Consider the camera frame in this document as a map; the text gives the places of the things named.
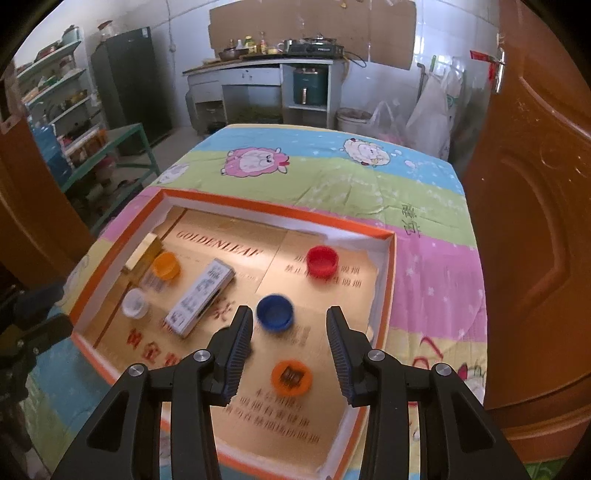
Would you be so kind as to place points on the green metal frame table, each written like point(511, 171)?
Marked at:
point(115, 138)

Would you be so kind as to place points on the green air fryer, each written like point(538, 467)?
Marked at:
point(309, 87)

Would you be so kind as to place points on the dark refrigerator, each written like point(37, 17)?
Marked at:
point(134, 83)

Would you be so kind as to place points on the orange bottle cap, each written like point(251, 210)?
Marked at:
point(291, 377)
point(165, 266)

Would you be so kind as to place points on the blue bottle cap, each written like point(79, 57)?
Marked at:
point(275, 313)

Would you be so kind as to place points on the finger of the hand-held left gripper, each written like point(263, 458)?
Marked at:
point(39, 300)
point(51, 330)

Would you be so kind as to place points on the brown wooden door with latch plate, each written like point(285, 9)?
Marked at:
point(27, 207)

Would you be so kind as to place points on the red bottle cap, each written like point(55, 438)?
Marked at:
point(322, 261)

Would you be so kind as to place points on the gold rectangular box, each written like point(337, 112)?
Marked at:
point(145, 251)

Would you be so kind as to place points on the black gas stove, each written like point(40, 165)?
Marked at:
point(318, 47)

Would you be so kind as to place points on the orange rimmed shallow cardboard box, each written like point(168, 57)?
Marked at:
point(277, 265)

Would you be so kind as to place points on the cardboard sheet on wall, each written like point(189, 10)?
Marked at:
point(323, 23)

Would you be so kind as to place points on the white printed box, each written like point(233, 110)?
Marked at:
point(198, 297)

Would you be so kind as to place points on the clear plastic bag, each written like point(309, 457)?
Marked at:
point(385, 124)

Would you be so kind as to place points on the white plastic bucket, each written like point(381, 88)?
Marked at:
point(353, 121)

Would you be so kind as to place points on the cluttered storage shelf rack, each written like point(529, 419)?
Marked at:
point(60, 92)

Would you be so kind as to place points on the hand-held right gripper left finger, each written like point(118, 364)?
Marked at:
point(235, 355)

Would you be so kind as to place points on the metal cooking pan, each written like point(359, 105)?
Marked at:
point(231, 54)

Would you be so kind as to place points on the white bottle cap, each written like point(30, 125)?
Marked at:
point(135, 303)

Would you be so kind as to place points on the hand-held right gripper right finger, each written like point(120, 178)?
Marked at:
point(341, 355)

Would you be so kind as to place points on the white plastic bag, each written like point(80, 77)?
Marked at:
point(434, 115)

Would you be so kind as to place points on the grey kitchen desk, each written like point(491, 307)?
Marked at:
point(249, 74)

